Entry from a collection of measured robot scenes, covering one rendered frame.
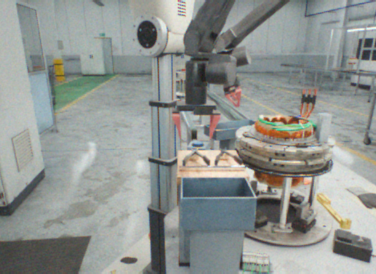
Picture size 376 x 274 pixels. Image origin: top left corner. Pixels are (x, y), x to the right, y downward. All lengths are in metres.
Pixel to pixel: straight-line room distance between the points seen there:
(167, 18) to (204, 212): 0.70
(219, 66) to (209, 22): 0.10
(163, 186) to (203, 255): 0.59
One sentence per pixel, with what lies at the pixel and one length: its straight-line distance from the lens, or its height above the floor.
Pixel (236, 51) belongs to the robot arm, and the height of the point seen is 1.37.
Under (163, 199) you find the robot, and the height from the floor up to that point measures 0.73.
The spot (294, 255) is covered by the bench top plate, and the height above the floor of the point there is 0.78.
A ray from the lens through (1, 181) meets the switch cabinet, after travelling 2.80.
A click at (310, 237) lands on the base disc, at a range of 1.03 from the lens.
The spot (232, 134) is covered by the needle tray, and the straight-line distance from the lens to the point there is 1.17.
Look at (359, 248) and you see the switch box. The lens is 1.01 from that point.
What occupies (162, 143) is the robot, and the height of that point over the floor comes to 1.00.
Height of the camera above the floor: 1.38
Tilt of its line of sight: 18 degrees down
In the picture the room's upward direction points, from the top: straight up
